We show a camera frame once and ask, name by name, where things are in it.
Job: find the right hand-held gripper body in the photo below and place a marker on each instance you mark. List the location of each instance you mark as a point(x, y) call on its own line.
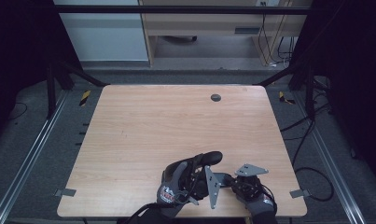
point(251, 170)

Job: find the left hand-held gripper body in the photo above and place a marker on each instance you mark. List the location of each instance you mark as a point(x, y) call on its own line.
point(212, 186)

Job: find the person's right hand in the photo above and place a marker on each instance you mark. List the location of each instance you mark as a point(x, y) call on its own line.
point(263, 203)

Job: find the grey round table grommet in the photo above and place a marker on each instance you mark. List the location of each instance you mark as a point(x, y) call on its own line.
point(215, 97)

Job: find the yellow black striped tape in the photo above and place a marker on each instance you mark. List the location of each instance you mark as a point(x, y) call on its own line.
point(283, 98)
point(85, 98)

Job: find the dark curtain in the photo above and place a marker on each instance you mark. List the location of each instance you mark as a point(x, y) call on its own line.
point(353, 77)
point(17, 46)

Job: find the white cabinet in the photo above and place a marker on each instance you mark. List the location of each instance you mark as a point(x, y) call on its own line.
point(104, 34)

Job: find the grey metal table bracket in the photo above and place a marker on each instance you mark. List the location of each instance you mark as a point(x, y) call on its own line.
point(65, 192)
point(300, 193)

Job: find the aluminium floor rail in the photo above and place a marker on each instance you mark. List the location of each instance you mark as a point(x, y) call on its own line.
point(331, 165)
point(30, 155)

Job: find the black frame strut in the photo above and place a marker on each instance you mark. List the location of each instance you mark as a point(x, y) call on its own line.
point(309, 90)
point(51, 90)

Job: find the black horizontal frame bar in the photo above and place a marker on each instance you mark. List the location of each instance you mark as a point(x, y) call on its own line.
point(176, 9)

